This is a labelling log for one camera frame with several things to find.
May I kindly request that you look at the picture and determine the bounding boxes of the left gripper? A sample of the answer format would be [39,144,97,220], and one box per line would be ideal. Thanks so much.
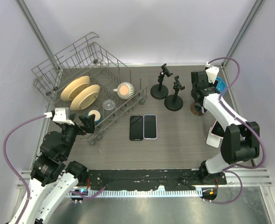
[60,112,95,158]

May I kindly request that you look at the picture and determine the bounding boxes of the lavender phone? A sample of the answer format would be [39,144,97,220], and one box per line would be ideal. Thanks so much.
[199,106,207,115]

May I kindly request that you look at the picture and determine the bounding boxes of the black phone stand tall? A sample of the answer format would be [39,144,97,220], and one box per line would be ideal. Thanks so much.
[164,76,185,111]

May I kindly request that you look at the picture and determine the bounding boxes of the black phone stand short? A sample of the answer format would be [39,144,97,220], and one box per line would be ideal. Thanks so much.
[150,63,173,99]

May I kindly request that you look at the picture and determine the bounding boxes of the pink case phone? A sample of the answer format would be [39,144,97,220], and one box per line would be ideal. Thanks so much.
[211,121,225,138]

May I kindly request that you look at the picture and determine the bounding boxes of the black phone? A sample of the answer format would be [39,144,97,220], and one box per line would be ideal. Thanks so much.
[129,116,143,141]

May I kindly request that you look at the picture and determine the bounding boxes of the purple case phone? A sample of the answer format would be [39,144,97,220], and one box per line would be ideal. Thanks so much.
[143,114,157,140]

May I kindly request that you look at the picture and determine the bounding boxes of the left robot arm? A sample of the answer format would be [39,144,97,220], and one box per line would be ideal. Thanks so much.
[3,108,95,224]

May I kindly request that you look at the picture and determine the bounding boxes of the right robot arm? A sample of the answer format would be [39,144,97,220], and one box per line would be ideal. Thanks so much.
[191,70,260,184]

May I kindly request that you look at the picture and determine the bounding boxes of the wooden base phone stand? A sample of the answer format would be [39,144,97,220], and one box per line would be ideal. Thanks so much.
[190,103,204,116]

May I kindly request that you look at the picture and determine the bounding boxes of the white phone stand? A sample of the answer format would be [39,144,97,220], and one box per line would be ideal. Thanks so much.
[206,129,223,148]

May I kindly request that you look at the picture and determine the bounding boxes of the blue mug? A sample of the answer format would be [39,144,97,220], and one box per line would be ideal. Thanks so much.
[85,110,102,125]

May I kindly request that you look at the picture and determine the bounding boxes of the blue polka dot plate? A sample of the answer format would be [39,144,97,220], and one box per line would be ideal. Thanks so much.
[216,77,227,93]

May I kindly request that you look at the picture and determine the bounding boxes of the beige plate front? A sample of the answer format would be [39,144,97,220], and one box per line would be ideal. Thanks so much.
[70,84,100,111]

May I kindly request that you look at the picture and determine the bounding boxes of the beige plate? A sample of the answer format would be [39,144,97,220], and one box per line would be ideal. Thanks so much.
[61,76,90,101]
[70,84,100,111]

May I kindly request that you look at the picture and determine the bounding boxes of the beige plate rear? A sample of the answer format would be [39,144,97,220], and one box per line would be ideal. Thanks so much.
[61,76,90,101]

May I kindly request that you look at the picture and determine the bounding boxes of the clear glass cup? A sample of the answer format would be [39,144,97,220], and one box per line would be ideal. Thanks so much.
[102,99,116,111]

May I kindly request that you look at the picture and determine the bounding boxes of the ribbed white mug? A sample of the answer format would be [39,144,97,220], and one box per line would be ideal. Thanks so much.
[113,82,135,100]

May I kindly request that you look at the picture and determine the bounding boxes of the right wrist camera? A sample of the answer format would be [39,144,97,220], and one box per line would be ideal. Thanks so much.
[205,62,220,84]

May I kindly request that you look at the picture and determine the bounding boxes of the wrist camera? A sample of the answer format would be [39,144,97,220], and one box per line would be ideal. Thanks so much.
[205,62,220,84]
[44,107,75,125]

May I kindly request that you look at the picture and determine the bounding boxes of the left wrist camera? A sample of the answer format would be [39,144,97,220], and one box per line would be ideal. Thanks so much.
[44,107,75,125]

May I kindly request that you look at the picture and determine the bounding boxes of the grey wire dish rack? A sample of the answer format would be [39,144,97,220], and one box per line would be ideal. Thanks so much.
[32,32,148,145]

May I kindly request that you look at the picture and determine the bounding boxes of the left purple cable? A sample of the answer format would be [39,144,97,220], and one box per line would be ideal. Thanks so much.
[3,113,47,224]

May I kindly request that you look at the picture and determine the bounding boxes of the purple cable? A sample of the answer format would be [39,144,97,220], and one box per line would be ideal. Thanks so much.
[207,57,268,205]
[3,113,47,224]

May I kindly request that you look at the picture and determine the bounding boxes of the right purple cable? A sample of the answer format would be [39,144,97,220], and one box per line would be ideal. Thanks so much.
[207,57,268,205]

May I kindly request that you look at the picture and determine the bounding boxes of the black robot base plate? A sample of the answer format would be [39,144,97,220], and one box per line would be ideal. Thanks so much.
[85,169,227,191]

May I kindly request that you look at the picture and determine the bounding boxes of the white cable duct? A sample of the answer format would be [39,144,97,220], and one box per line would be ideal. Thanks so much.
[68,189,203,198]

